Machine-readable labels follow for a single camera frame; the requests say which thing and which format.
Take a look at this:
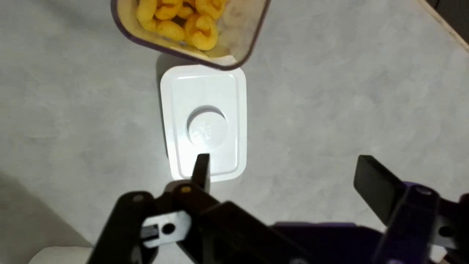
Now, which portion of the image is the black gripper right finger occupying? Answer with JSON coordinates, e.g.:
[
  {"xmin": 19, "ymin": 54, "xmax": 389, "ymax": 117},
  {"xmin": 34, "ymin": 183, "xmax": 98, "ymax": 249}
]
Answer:
[{"xmin": 352, "ymin": 154, "xmax": 469, "ymax": 264}]

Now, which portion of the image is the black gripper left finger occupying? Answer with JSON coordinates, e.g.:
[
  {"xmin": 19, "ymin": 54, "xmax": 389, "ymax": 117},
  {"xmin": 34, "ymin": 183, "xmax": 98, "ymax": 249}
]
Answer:
[{"xmin": 87, "ymin": 152, "xmax": 314, "ymax": 264}]

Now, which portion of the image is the white lid with round button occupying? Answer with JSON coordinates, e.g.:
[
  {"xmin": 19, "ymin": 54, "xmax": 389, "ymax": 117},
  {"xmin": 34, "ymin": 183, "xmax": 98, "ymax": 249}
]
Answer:
[{"xmin": 159, "ymin": 63, "xmax": 249, "ymax": 183}]

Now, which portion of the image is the clear plastic food container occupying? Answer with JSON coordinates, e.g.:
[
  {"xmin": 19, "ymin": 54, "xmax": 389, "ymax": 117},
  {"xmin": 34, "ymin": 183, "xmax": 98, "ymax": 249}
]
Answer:
[{"xmin": 110, "ymin": 0, "xmax": 273, "ymax": 71}]

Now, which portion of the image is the clear container with yellow snacks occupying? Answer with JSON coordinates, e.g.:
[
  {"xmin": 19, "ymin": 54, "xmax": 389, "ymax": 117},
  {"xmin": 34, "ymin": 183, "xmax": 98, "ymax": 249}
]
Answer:
[{"xmin": 135, "ymin": 0, "xmax": 229, "ymax": 52}]

